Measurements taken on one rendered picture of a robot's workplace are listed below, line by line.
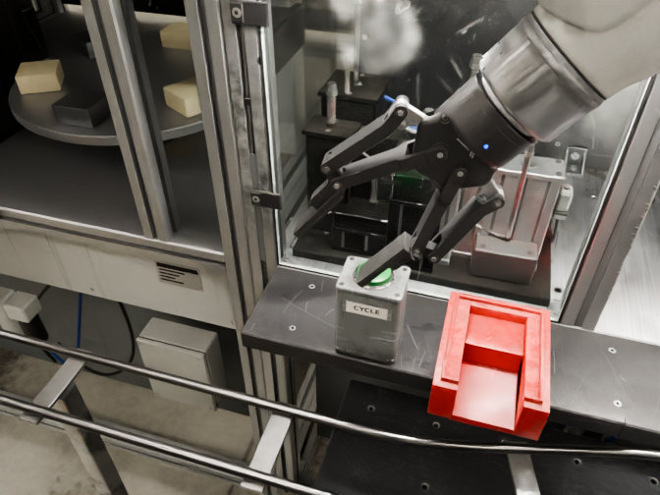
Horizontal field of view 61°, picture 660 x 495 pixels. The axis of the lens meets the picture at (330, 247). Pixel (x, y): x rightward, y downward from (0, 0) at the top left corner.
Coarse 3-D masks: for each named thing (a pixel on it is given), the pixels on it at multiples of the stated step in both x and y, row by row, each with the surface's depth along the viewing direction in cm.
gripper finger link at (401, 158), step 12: (408, 144) 51; (372, 156) 52; (384, 156) 51; (396, 156) 50; (408, 156) 49; (420, 156) 49; (432, 156) 48; (444, 156) 48; (348, 168) 53; (360, 168) 52; (372, 168) 51; (384, 168) 51; (396, 168) 50; (408, 168) 50; (336, 180) 52; (348, 180) 52; (360, 180) 52
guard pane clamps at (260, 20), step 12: (240, 0) 61; (240, 12) 62; (252, 12) 62; (264, 12) 61; (240, 24) 63; (252, 24) 62; (264, 24) 62; (252, 192) 78; (264, 192) 77; (252, 204) 79; (264, 204) 78; (276, 204) 78
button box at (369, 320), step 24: (336, 288) 66; (360, 288) 65; (384, 288) 65; (336, 312) 69; (360, 312) 67; (384, 312) 66; (336, 336) 71; (360, 336) 70; (384, 336) 68; (384, 360) 71
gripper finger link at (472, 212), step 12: (468, 204) 53; (480, 204) 51; (492, 204) 51; (456, 216) 55; (468, 216) 52; (480, 216) 52; (444, 228) 56; (456, 228) 53; (468, 228) 53; (432, 240) 57; (444, 240) 54; (456, 240) 54; (432, 252) 55; (444, 252) 55
